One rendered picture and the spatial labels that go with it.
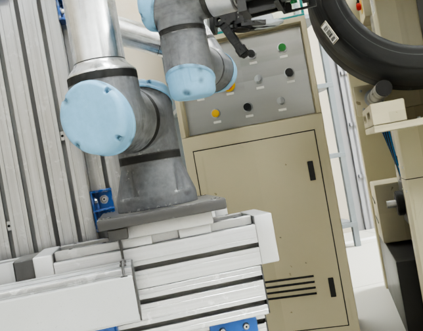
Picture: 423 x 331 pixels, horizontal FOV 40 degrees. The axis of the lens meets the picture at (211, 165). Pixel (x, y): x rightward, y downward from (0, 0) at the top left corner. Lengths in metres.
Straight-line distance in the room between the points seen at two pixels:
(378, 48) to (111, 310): 1.01
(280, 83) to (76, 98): 1.44
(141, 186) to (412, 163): 1.17
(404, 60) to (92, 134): 0.94
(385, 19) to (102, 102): 1.31
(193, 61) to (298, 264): 1.47
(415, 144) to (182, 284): 1.16
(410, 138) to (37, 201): 1.24
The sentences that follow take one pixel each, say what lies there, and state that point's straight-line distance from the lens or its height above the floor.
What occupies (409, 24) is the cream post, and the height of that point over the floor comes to 1.11.
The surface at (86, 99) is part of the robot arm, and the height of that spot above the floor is 0.91.
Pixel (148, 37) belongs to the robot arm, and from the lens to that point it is 1.62.
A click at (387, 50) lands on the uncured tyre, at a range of 1.62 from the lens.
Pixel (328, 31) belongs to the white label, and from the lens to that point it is 1.63.
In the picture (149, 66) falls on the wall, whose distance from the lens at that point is 4.95.
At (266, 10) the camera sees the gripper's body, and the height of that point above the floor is 0.99.
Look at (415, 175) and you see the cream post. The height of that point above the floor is 0.63.
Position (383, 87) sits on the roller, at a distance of 1.64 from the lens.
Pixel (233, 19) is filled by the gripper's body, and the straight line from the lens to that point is 1.74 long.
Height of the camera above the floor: 0.78
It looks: level
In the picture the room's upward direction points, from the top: 10 degrees counter-clockwise
